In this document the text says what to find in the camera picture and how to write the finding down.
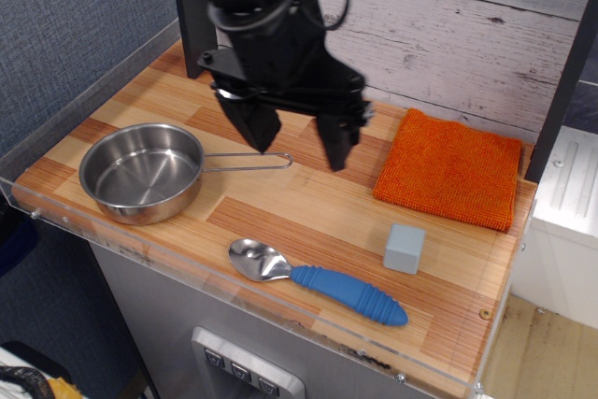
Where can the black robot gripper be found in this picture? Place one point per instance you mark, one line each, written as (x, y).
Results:
(278, 61)

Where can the silver steel pan with handle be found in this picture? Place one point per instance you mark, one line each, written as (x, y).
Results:
(150, 172)

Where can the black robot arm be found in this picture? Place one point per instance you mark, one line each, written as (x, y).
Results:
(279, 61)

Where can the orange folded cloth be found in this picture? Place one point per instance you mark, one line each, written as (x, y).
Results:
(452, 171)

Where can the grey cube block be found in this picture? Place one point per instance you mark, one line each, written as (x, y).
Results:
(403, 248)

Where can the clear acrylic table guard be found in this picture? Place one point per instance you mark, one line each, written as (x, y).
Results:
(175, 275)

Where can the silver dispenser button panel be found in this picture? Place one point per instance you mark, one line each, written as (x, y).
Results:
(241, 372)

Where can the white appliance on right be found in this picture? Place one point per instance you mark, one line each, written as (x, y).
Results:
(556, 268)

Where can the yellow and black bag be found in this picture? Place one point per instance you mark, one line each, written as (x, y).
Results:
(28, 382)

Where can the spoon with blue handle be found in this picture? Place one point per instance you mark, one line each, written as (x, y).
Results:
(261, 263)

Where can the dark grey left post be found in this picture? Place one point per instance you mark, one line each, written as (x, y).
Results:
(198, 34)

